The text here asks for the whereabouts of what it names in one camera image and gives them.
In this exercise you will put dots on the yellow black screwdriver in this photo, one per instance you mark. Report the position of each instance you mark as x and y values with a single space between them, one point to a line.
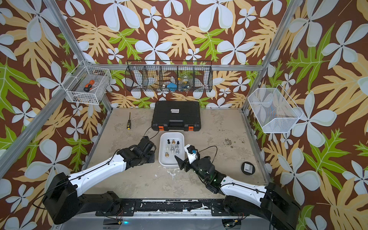
129 122

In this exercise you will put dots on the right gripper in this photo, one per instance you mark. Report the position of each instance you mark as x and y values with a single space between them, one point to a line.
182 164

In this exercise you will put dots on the white storage box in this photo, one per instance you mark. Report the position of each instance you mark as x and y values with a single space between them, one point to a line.
171 145

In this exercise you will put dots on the blue object in basket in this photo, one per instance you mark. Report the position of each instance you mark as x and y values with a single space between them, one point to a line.
172 87

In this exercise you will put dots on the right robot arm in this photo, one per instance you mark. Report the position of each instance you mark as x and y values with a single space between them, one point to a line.
270 202

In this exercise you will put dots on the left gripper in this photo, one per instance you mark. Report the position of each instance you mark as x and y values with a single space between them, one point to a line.
153 156

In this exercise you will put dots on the black tool case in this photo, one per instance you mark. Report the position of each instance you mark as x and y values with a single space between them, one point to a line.
176 115

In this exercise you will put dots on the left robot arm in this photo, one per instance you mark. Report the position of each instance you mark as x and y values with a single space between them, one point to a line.
66 195

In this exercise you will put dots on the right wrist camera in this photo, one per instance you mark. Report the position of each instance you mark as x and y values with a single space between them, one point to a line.
192 153

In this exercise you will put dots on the black wire basket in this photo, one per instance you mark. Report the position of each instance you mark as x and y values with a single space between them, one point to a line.
155 77

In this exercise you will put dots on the white mesh basket right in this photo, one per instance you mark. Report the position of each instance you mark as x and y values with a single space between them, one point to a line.
274 109

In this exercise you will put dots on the white wire basket left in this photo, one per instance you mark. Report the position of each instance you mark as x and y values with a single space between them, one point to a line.
80 76

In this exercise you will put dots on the clear bottle in basket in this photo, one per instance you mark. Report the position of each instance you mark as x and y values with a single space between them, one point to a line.
185 83

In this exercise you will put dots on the orange black tool in basket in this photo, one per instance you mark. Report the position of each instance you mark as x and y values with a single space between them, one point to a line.
89 86

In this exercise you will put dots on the black round puck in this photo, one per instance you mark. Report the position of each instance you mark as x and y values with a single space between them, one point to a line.
248 168

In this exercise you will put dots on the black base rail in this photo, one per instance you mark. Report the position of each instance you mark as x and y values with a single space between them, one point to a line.
133 207

